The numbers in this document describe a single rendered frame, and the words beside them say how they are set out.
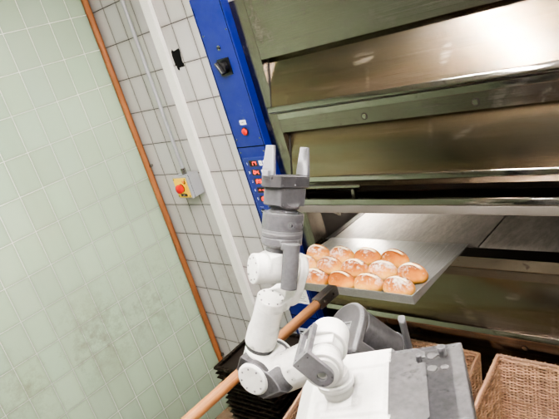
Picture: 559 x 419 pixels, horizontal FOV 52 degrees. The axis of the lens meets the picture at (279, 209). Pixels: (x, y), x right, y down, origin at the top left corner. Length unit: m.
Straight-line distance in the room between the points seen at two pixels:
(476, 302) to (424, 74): 0.73
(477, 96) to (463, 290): 0.64
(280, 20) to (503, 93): 0.74
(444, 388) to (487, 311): 0.96
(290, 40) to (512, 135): 0.75
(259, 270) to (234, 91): 1.04
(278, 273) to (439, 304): 0.89
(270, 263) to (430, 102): 0.73
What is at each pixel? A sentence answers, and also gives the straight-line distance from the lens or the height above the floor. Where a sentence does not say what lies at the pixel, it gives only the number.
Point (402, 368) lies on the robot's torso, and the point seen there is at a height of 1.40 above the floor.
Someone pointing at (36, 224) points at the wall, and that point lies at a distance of 2.50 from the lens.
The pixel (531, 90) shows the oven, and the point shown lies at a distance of 1.57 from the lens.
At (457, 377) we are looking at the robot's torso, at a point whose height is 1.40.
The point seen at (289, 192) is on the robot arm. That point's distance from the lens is 1.18.
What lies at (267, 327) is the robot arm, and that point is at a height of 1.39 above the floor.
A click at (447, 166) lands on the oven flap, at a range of 1.70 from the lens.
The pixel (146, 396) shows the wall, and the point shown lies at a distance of 2.88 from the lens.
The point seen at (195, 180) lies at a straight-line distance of 2.46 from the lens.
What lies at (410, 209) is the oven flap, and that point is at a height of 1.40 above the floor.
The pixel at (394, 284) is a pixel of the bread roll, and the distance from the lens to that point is 1.66.
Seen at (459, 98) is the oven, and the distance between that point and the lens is 1.64.
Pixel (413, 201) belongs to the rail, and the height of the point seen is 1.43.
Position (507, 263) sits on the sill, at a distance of 1.79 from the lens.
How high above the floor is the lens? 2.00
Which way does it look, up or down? 18 degrees down
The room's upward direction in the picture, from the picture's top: 17 degrees counter-clockwise
